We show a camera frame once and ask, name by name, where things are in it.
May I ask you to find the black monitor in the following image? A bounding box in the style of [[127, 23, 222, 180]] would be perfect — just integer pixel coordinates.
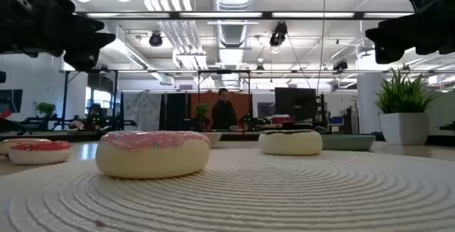
[[274, 87, 319, 121]]

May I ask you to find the red frosted donut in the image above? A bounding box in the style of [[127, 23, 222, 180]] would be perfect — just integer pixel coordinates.
[[7, 140, 73, 166]]

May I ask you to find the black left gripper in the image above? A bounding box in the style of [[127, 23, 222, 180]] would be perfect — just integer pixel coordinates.
[[0, 0, 117, 72]]

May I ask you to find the round white woven placemat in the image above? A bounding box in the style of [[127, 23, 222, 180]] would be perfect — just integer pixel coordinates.
[[0, 149, 455, 232]]

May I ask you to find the green plant white pot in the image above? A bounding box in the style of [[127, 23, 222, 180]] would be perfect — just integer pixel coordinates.
[[374, 67, 439, 146]]

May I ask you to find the cream plate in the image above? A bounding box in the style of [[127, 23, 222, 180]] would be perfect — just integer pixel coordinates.
[[201, 132, 223, 148]]

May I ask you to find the teal plate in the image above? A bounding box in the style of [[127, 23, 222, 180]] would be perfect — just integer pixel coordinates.
[[321, 134, 377, 152]]

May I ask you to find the thin black hanging cable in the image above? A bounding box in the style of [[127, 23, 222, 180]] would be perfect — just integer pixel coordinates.
[[315, 0, 327, 88]]

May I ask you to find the black background rig frame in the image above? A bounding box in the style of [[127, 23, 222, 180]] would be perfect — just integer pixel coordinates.
[[197, 69, 252, 133]]

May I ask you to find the grey patterned curtain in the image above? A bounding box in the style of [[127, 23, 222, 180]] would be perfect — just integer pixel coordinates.
[[122, 92, 163, 132]]

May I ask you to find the small green plant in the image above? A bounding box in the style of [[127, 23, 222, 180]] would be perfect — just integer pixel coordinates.
[[194, 102, 211, 123], [35, 102, 57, 117]]

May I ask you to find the silver ventilation duct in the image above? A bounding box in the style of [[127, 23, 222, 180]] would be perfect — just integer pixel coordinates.
[[209, 0, 260, 88]]

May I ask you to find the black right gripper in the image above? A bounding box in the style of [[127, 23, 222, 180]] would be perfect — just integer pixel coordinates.
[[365, 0, 455, 65]]

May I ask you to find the orange frosted donut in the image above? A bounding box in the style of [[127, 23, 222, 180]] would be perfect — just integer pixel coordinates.
[[0, 138, 53, 157]]

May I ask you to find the chocolate frosted donut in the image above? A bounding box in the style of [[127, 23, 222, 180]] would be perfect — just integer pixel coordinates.
[[258, 129, 323, 157]]

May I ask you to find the person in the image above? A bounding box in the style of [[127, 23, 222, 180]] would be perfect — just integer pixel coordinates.
[[82, 103, 108, 132], [211, 88, 239, 131]]

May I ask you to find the black hanging camera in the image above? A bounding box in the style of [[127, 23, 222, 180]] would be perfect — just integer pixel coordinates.
[[268, 21, 289, 48], [149, 31, 164, 48], [332, 59, 350, 73]]

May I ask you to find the black table frame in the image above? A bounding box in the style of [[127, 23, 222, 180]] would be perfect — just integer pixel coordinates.
[[0, 130, 455, 147]]

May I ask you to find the red box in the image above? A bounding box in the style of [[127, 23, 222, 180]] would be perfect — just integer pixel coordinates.
[[272, 116, 296, 125]]

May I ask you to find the large pink frosted donut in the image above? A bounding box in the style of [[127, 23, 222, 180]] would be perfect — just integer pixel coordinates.
[[95, 130, 212, 180]]

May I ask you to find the orange partition panel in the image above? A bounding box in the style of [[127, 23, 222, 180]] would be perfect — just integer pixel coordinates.
[[190, 92, 254, 130]]

